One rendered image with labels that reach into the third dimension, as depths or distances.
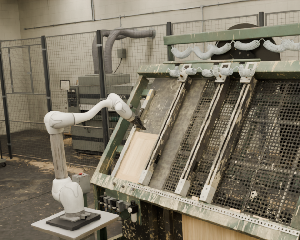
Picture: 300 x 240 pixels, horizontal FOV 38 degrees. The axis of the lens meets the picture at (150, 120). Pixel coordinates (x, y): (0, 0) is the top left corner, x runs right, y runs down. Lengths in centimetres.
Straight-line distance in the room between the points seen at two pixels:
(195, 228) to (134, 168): 79
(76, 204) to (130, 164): 80
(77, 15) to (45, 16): 121
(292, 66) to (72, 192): 191
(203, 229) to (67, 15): 888
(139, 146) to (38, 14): 893
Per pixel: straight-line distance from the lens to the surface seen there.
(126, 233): 455
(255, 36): 409
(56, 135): 359
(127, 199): 392
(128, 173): 405
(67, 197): 350
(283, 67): 348
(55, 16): 1214
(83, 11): 1135
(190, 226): 379
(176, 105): 397
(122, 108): 363
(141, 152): 405
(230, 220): 316
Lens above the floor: 202
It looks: 9 degrees down
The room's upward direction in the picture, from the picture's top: 3 degrees counter-clockwise
